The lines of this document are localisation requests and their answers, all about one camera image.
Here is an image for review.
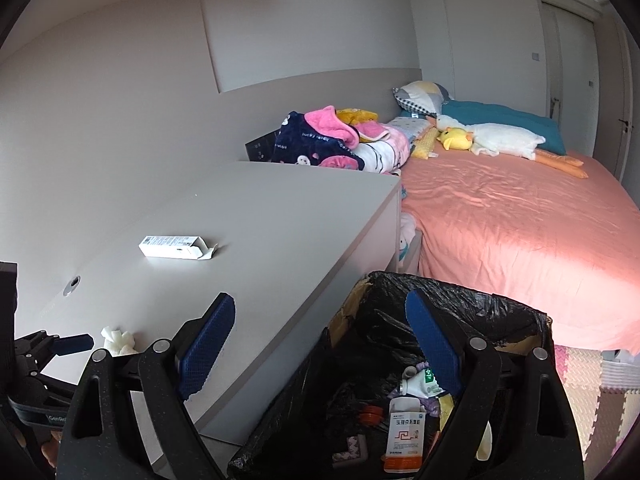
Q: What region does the pink cartoon blanket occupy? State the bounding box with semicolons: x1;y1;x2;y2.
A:
356;121;413;175

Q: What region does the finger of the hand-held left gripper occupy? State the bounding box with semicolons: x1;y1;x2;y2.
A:
10;360;81;403
12;332;95;361

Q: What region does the patchwork checked pillow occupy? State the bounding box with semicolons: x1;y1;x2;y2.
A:
392;81;453;116

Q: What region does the navy and pink fleece garment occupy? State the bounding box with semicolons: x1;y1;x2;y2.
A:
271;105;366;170

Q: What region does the bed with pink sheet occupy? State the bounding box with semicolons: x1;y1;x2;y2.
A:
400;152;640;351

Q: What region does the black wall socket panel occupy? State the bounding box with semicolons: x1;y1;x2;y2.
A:
244;130;278;162

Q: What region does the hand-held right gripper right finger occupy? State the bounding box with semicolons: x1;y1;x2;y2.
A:
405;287;586;480

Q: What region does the yellow dotted bolster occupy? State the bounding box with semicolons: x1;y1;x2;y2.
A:
410;127;441;161

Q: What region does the white tissue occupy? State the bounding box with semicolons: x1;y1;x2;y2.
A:
101;326;138;358

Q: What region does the white bunny plush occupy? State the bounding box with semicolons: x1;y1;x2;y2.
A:
397;212;417;261

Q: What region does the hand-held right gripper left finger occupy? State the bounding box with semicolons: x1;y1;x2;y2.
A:
56;292;237;480

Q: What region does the yellow fleece garment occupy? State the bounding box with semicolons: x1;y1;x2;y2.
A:
336;106;379;126

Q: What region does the yellow duck plush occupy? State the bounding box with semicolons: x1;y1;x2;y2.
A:
437;127;474;152

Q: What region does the light blue printed pillow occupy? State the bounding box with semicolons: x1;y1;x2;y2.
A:
387;116;432;143

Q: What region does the white room door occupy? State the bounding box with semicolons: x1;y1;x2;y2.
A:
614;15;637;181

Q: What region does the white and orange medicine box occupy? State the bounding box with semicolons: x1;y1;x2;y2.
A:
382;396;428;475

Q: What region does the pastel foam floor mat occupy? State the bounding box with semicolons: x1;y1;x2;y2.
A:
555;342;640;480

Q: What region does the white plastic bottle green label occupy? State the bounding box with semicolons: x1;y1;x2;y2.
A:
397;365;447;400

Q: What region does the white goose plush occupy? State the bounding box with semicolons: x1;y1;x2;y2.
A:
435;114;590;180

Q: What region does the grey ridged foam piece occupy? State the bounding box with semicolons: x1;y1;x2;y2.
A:
600;350;640;386

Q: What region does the grey desk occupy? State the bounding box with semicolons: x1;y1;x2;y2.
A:
12;160;403;461

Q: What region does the long white carton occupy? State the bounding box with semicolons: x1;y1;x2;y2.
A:
138;234;218;262

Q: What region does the teal pillow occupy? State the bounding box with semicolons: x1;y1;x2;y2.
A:
441;100;567;156

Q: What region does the cardboard bin with black bag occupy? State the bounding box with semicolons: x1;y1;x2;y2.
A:
227;270;556;480

